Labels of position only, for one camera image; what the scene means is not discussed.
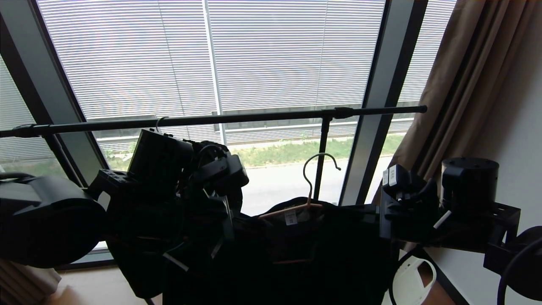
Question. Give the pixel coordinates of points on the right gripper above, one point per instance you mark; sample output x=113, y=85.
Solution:
x=410, y=224

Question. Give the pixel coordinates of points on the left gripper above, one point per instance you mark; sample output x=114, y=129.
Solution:
x=209, y=224

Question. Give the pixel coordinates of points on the black garment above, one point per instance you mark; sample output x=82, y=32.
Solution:
x=317, y=262

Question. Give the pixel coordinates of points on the pink clothes hanger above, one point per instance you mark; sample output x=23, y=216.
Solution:
x=308, y=178
x=157, y=123

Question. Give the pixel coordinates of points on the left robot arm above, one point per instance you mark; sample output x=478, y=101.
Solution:
x=51, y=220

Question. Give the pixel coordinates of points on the white laundry basket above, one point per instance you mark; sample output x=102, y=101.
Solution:
x=413, y=284

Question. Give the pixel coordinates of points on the brown curtain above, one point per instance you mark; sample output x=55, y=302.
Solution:
x=465, y=84
x=25, y=284

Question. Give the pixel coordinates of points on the window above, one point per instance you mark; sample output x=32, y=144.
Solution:
x=389, y=63

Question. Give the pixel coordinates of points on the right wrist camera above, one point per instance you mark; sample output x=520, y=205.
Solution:
x=400, y=180

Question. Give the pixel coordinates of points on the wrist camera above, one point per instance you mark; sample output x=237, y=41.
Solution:
x=400, y=180
x=224, y=173

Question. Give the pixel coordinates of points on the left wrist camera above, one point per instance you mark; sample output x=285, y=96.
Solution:
x=224, y=173

